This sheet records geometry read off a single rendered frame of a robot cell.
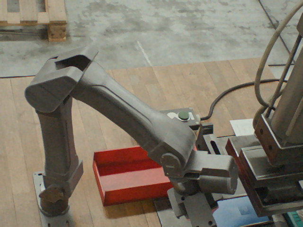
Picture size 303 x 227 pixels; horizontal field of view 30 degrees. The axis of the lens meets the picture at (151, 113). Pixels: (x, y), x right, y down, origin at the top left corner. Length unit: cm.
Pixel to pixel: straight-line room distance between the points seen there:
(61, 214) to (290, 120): 57
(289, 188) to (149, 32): 226
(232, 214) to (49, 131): 45
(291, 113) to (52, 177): 50
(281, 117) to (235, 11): 263
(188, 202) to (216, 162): 11
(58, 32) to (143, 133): 216
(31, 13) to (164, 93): 161
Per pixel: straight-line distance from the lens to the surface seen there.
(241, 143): 121
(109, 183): 138
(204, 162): 105
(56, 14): 312
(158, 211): 136
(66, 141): 112
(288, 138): 104
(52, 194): 123
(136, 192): 133
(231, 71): 175
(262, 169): 112
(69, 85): 97
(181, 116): 151
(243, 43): 339
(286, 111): 102
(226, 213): 128
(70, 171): 118
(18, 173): 140
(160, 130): 100
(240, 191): 133
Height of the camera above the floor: 200
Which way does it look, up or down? 45 degrees down
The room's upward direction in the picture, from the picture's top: 12 degrees clockwise
